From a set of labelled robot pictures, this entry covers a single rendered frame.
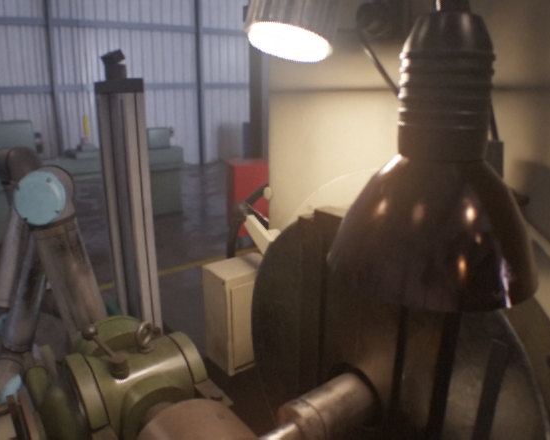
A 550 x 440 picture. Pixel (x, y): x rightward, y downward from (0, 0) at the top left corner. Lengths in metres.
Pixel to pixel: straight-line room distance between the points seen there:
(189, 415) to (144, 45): 10.18
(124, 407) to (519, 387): 0.58
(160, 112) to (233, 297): 9.88
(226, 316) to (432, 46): 0.80
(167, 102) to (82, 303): 9.74
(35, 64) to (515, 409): 9.84
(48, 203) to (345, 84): 0.71
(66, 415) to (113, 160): 1.06
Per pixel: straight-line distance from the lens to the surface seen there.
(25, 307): 1.40
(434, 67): 0.29
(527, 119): 0.58
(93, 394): 0.78
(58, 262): 1.16
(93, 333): 0.84
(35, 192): 1.11
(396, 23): 0.65
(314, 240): 0.65
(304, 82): 0.81
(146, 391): 0.78
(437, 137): 0.29
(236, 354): 1.04
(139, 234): 1.47
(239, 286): 0.96
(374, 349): 0.63
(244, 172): 4.91
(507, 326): 0.52
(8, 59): 9.94
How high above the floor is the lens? 1.73
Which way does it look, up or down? 16 degrees down
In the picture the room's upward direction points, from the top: straight up
